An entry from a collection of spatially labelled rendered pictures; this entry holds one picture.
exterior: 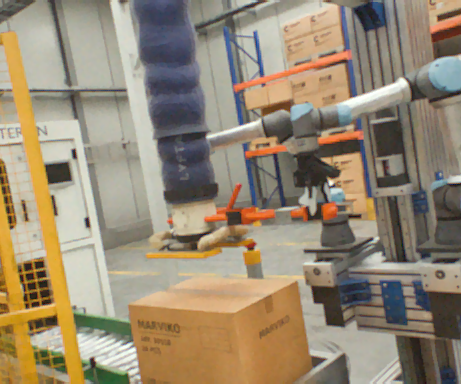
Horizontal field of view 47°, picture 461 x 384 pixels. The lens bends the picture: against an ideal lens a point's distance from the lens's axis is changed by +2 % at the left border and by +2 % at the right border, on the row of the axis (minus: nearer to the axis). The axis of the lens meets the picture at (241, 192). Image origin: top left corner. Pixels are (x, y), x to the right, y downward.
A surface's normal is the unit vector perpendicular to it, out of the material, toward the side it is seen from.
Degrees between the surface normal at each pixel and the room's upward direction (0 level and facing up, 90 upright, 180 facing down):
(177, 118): 101
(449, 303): 90
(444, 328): 90
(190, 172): 74
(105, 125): 90
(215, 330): 90
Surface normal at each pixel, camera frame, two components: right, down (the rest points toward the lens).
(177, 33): 0.36, -0.20
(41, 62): 0.75, -0.08
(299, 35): -0.66, 0.14
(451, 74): 0.09, -0.08
